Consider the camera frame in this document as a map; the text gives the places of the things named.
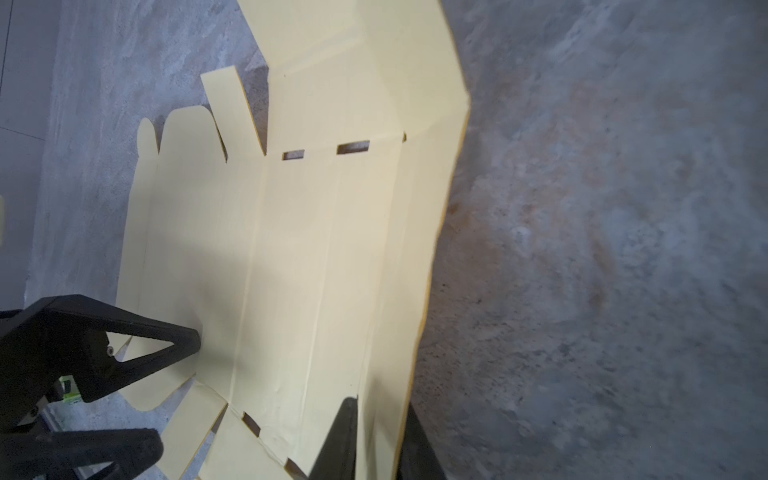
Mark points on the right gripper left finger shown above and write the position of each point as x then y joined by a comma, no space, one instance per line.
337,457

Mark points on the orange green small toy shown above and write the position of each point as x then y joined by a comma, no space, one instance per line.
70,393

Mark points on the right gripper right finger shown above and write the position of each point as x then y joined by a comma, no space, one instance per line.
418,460

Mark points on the yellow paper box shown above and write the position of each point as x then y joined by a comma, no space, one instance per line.
304,259

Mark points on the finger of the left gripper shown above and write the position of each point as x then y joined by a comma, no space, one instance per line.
68,335
125,454

